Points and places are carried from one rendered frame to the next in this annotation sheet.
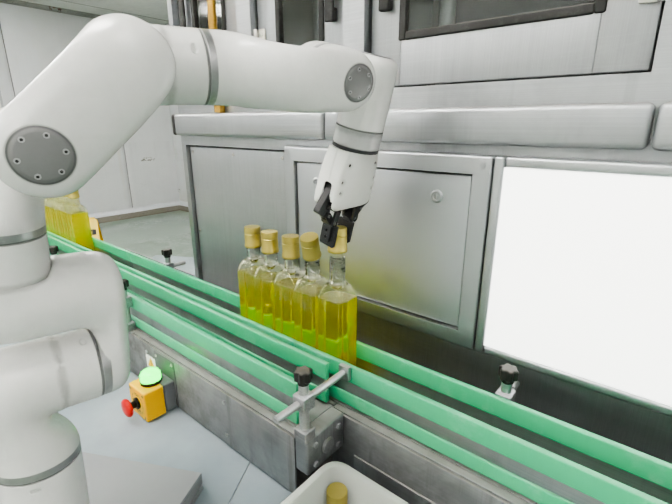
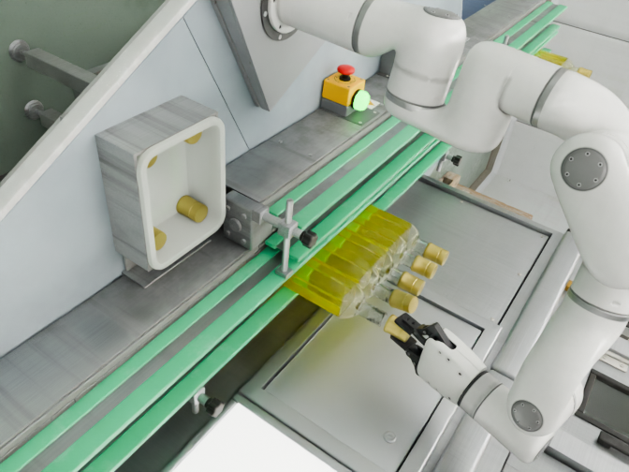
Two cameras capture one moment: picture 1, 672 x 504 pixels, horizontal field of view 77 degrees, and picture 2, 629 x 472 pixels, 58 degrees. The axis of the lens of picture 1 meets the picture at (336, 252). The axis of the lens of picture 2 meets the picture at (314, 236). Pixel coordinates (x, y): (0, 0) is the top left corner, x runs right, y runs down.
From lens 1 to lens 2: 0.32 m
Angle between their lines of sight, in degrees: 8
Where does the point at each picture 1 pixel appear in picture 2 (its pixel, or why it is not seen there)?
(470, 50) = not seen: outside the picture
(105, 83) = (612, 234)
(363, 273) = (349, 333)
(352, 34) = (576, 448)
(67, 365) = (426, 83)
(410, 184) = (411, 420)
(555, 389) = (168, 442)
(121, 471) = (307, 51)
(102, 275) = (478, 142)
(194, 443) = (287, 110)
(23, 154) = (590, 159)
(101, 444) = not seen: hidden behind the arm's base
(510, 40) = not seen: outside the picture
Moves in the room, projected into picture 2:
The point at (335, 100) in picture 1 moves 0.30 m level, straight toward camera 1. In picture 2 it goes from (521, 389) to (538, 380)
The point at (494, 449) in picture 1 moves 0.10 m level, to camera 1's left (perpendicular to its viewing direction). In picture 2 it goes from (173, 358) to (206, 302)
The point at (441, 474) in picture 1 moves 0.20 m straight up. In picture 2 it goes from (170, 304) to (266, 366)
